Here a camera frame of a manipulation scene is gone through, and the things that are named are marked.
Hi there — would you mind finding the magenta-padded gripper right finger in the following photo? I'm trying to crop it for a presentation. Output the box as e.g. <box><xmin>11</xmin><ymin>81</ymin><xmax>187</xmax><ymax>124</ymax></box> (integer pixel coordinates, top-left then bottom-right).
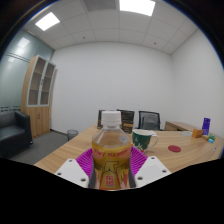
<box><xmin>128</xmin><ymin>146</ymin><xmax>173</xmax><ymax>189</ymax></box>

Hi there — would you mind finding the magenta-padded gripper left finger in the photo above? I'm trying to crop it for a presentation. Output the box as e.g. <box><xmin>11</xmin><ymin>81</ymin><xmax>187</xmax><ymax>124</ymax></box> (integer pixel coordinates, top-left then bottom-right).
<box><xmin>54</xmin><ymin>148</ymin><xmax>98</xmax><ymax>189</ymax></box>

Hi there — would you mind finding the yellow tea drink bottle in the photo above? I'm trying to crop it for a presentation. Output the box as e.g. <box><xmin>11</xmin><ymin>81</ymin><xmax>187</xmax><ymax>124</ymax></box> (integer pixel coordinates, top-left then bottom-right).
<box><xmin>91</xmin><ymin>110</ymin><xmax>133</xmax><ymax>191</ymax></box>

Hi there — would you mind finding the flat round red coaster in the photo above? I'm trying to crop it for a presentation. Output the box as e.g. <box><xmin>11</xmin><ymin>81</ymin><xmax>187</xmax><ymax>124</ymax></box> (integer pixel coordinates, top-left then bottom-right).
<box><xmin>167</xmin><ymin>144</ymin><xmax>182</xmax><ymax>154</ymax></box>

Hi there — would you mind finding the dark green floral mug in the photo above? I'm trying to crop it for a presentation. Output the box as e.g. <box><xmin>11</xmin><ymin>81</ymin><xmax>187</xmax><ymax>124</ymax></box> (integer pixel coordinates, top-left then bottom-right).
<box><xmin>131</xmin><ymin>128</ymin><xmax>160</xmax><ymax>153</ymax></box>

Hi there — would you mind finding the grey mesh trash bin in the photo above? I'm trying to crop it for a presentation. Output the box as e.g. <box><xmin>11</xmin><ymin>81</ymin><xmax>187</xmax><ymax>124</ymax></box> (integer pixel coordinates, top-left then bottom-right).
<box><xmin>66</xmin><ymin>129</ymin><xmax>79</xmax><ymax>142</ymax></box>

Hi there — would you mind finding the black mesh office chair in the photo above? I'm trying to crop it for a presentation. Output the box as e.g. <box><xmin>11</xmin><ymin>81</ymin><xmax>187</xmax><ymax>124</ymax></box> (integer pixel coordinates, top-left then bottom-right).
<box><xmin>138</xmin><ymin>110</ymin><xmax>161</xmax><ymax>131</ymax></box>

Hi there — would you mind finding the low wooden side cabinet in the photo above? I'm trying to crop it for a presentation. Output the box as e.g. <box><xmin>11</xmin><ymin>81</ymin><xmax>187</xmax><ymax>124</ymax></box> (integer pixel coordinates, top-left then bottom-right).
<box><xmin>164</xmin><ymin>120</ymin><xmax>198</xmax><ymax>133</ymax></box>

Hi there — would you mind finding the large dark brown box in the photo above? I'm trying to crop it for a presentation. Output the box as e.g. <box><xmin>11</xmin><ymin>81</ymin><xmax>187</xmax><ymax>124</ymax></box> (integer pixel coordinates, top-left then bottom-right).
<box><xmin>116</xmin><ymin>109</ymin><xmax>135</xmax><ymax>134</ymax></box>

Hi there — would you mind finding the orange cardboard box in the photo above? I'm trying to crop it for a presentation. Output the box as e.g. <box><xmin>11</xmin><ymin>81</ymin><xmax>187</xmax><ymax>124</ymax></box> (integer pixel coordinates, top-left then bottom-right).
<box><xmin>191</xmin><ymin>128</ymin><xmax>204</xmax><ymax>139</ymax></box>

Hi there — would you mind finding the tall wooden shelf cabinet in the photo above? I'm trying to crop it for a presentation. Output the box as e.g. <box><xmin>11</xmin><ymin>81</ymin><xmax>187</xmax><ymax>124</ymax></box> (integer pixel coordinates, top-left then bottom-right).
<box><xmin>20</xmin><ymin>54</ymin><xmax>58</xmax><ymax>138</ymax></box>

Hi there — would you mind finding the black leather sofa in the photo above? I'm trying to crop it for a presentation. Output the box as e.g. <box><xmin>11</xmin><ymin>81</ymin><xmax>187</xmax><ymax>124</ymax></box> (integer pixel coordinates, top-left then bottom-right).
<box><xmin>0</xmin><ymin>110</ymin><xmax>34</xmax><ymax>160</ymax></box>

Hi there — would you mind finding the tall purple box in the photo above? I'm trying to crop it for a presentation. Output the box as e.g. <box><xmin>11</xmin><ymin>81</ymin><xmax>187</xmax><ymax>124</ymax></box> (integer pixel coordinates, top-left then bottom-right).
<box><xmin>201</xmin><ymin>117</ymin><xmax>211</xmax><ymax>136</ymax></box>

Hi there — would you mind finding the small square ceiling light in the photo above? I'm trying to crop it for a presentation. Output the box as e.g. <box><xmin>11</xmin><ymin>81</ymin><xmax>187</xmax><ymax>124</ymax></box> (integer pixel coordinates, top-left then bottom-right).
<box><xmin>34</xmin><ymin>12</ymin><xmax>61</xmax><ymax>32</ymax></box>

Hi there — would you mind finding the large square ceiling light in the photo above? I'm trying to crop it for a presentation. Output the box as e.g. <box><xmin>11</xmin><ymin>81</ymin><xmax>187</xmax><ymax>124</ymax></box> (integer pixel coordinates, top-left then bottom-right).
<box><xmin>119</xmin><ymin>0</ymin><xmax>157</xmax><ymax>17</ymax></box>

